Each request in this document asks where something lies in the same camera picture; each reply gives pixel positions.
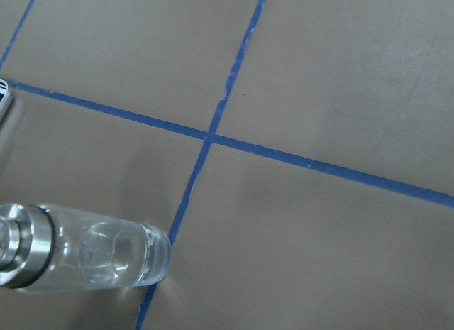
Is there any glass sauce bottle metal spout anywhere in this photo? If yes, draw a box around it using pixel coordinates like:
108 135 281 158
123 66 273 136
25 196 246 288
1 203 172 293

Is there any white digital kitchen scale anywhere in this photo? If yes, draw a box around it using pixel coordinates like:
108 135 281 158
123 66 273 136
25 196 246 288
0 79 13 121

